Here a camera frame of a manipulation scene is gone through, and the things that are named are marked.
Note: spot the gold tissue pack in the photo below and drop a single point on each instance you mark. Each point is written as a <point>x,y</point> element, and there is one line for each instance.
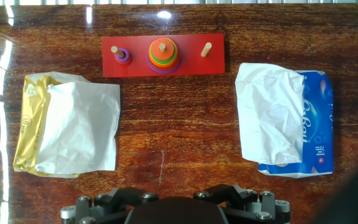
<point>31,124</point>

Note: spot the blue tissue pack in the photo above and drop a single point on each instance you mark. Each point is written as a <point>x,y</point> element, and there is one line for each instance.
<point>317,124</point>

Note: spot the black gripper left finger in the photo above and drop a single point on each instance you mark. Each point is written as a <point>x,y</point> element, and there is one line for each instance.
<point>104,202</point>

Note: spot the red Hanoi base with pegs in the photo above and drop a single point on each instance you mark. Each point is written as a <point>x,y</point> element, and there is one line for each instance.
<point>194,66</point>

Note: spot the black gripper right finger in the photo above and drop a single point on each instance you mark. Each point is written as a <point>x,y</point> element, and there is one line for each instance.
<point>253,205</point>

